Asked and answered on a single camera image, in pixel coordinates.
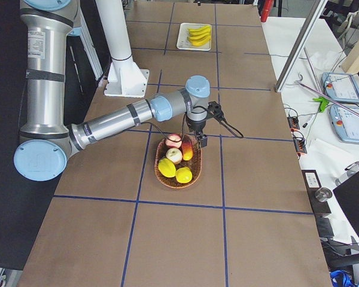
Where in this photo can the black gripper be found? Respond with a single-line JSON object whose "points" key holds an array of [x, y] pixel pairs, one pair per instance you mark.
{"points": [[196, 127]]}

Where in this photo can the yellow banana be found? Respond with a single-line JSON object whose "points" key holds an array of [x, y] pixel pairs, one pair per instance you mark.
{"points": [[200, 42], [199, 31], [199, 37]]}

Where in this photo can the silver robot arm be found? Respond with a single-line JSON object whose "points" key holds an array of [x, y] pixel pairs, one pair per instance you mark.
{"points": [[46, 143]]}

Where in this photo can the brown wicker basket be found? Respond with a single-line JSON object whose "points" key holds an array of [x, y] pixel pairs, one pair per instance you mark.
{"points": [[195, 164]]}

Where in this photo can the dark red mango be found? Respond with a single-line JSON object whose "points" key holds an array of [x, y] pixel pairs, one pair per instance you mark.
{"points": [[187, 150]]}

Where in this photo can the red pink apple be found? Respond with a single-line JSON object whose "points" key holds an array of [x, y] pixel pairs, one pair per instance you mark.
{"points": [[173, 141]]}

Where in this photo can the pale green-red apple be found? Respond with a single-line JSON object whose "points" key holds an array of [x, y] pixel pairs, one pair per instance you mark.
{"points": [[174, 155]]}

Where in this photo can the cream bear tray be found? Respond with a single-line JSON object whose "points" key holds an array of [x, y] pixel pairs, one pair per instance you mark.
{"points": [[184, 44]]}

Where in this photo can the white pillar with base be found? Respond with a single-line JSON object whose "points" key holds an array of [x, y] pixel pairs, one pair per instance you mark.
{"points": [[125, 78]]}

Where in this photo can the long reacher grabber tool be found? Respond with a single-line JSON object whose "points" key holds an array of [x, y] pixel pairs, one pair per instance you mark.
{"points": [[299, 83]]}

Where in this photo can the black box with label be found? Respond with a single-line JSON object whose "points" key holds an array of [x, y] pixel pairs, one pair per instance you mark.
{"points": [[312, 183]]}

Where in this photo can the silver metal cup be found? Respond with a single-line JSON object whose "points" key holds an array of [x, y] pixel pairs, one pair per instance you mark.
{"points": [[323, 194]]}

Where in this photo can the far blue teach pendant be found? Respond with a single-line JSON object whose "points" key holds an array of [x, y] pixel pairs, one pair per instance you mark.
{"points": [[341, 87]]}

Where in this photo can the blue teach pendant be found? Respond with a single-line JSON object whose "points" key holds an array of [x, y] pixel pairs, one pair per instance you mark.
{"points": [[341, 87], [345, 123]]}

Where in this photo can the red fire extinguisher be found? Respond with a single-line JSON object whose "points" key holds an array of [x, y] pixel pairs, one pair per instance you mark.
{"points": [[267, 6]]}

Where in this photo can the near blue teach pendant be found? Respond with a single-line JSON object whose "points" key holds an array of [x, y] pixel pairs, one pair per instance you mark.
{"points": [[345, 123]]}

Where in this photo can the aluminium frame post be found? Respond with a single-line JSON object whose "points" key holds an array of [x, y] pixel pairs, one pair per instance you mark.
{"points": [[300, 42]]}

